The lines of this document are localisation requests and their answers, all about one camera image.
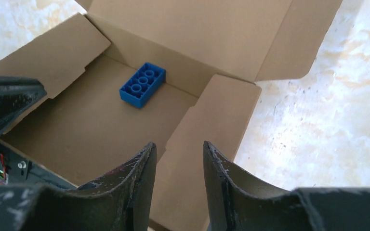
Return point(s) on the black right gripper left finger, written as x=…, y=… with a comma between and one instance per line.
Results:
x=119, y=200

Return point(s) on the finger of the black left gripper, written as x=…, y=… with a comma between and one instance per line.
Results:
x=16, y=95

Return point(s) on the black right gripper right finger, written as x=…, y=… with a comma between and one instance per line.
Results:
x=240, y=201

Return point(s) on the small blue block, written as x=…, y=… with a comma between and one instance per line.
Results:
x=142, y=85

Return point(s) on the brown cardboard box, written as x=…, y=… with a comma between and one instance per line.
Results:
x=213, y=51

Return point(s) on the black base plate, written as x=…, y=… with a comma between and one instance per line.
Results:
x=17, y=167

